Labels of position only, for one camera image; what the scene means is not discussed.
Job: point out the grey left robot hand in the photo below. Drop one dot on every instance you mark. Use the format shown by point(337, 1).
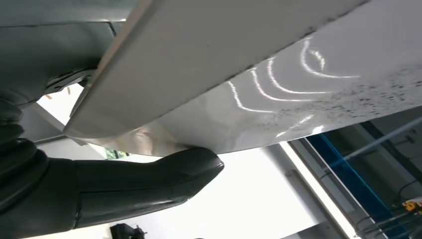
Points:
point(148, 184)

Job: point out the blue metal shelf rack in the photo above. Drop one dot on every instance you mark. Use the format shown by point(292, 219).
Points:
point(356, 184)

